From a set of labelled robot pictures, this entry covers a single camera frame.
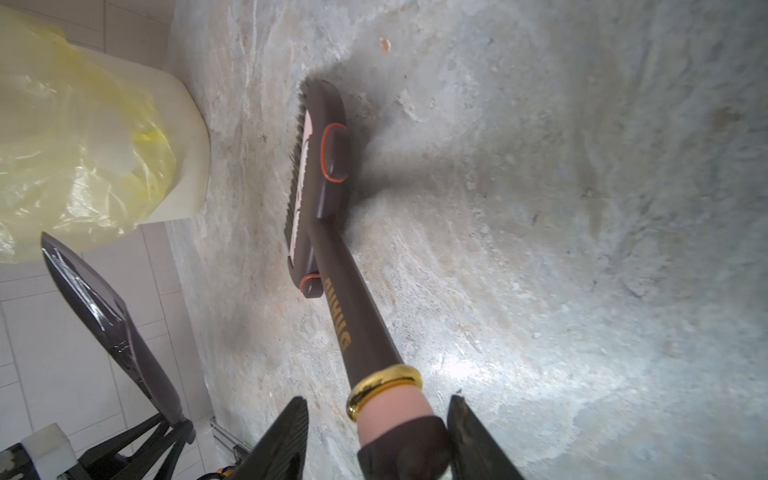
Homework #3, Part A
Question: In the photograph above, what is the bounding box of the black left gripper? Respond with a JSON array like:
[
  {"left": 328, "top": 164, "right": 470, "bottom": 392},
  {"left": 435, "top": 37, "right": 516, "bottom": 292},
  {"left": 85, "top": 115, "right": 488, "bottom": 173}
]
[{"left": 0, "top": 414, "right": 195, "bottom": 480}]

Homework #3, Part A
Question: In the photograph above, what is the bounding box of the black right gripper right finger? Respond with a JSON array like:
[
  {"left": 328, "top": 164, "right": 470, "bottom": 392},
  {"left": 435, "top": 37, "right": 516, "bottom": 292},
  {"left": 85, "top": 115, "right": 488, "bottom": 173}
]
[{"left": 447, "top": 395, "right": 524, "bottom": 480}]

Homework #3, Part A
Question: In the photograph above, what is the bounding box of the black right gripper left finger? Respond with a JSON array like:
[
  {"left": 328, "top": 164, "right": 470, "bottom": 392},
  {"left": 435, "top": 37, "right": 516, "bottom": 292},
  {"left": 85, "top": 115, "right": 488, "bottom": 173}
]
[{"left": 230, "top": 396, "right": 309, "bottom": 480}]

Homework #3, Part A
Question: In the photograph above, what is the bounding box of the brown hand brush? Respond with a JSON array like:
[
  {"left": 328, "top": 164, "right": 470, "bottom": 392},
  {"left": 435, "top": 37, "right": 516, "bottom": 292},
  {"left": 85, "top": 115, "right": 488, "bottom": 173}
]
[{"left": 285, "top": 78, "right": 452, "bottom": 479}]

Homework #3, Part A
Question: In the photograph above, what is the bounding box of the brown dustpan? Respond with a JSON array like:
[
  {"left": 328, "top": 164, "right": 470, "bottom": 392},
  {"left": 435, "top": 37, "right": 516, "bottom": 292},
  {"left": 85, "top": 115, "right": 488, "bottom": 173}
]
[{"left": 40, "top": 233, "right": 186, "bottom": 425}]

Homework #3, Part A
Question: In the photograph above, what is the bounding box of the yellow-lined trash bin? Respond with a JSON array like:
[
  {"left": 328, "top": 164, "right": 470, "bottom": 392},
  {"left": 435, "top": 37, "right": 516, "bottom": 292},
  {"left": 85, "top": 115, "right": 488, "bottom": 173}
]
[{"left": 1, "top": 7, "right": 210, "bottom": 264}]

